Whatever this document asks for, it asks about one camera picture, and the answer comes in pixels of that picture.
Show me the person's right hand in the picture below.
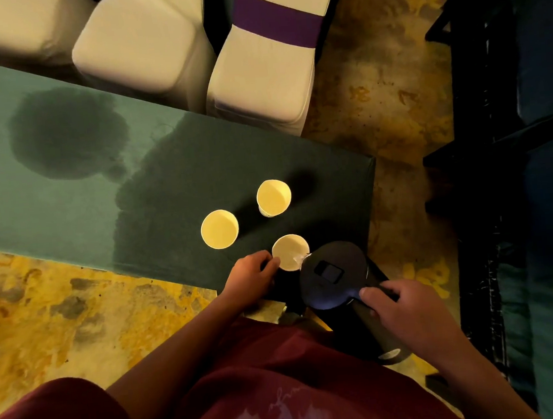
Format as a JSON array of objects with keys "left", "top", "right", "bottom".
[{"left": 358, "top": 274, "right": 470, "bottom": 374}]

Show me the person's left hand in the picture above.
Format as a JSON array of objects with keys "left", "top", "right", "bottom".
[{"left": 217, "top": 249, "right": 285, "bottom": 313}]

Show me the black electric kettle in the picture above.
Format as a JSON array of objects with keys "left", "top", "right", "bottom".
[{"left": 296, "top": 235, "right": 415, "bottom": 373}]

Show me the white paper cup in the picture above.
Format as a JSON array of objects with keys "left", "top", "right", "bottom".
[
  {"left": 270, "top": 232, "right": 312, "bottom": 274},
  {"left": 255, "top": 178, "right": 294, "bottom": 219},
  {"left": 198, "top": 208, "right": 242, "bottom": 252}
]

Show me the person's left forearm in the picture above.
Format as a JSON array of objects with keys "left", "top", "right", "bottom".
[{"left": 99, "top": 289, "right": 257, "bottom": 419}]

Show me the person's right forearm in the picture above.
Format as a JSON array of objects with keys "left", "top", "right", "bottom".
[{"left": 431, "top": 334, "right": 542, "bottom": 419}]

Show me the person's red shirt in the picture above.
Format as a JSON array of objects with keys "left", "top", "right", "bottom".
[{"left": 0, "top": 297, "right": 467, "bottom": 419}]

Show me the green tablecloth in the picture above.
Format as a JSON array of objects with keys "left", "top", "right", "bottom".
[{"left": 0, "top": 20, "right": 387, "bottom": 314}]

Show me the white covered chair purple band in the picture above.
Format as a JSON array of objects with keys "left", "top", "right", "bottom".
[{"left": 197, "top": 0, "right": 357, "bottom": 145}]

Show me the dark blue covered table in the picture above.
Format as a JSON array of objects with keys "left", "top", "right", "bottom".
[{"left": 473, "top": 0, "right": 553, "bottom": 419}]

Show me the black chair frame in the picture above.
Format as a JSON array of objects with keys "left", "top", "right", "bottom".
[{"left": 405, "top": 0, "right": 547, "bottom": 377}]

